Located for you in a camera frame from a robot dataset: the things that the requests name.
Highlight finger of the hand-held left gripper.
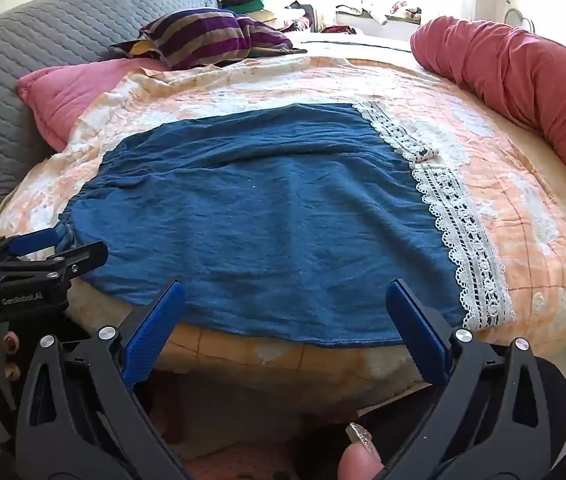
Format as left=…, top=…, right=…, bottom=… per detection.
left=0, top=241, right=110, bottom=288
left=0, top=226, right=72, bottom=263

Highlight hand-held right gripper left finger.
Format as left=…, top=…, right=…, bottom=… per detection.
left=16, top=280, right=189, bottom=480

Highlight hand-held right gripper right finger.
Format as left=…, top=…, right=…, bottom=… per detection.
left=385, top=279, right=561, bottom=480

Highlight blue pants with white lace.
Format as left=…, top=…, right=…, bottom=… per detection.
left=58, top=101, right=516, bottom=348

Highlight person's left hand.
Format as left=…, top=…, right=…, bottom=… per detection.
left=0, top=330, right=23, bottom=383

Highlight pink pillow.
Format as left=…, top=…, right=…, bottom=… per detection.
left=16, top=57, right=171, bottom=152

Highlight peach floral quilt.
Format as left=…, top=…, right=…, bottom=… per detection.
left=0, top=54, right=566, bottom=391

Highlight grey quilted headboard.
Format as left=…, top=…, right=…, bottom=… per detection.
left=0, top=0, right=221, bottom=247

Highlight purple striped cloth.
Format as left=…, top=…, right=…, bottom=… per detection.
left=110, top=9, right=309, bottom=71

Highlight red rolled blanket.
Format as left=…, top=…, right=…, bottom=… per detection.
left=410, top=16, right=566, bottom=221

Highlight pile of clothes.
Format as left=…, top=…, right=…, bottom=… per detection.
left=220, top=0, right=316, bottom=33

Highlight floral cloth on sill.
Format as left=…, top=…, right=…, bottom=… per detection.
left=335, top=0, right=423, bottom=26

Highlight round metal wire frame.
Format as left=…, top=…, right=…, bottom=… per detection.
left=507, top=7, right=534, bottom=32

